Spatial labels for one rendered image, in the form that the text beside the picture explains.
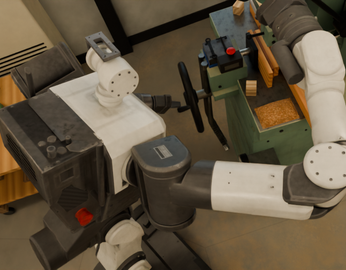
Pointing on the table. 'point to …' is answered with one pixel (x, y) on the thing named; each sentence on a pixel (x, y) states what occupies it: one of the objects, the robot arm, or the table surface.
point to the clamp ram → (252, 51)
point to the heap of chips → (276, 113)
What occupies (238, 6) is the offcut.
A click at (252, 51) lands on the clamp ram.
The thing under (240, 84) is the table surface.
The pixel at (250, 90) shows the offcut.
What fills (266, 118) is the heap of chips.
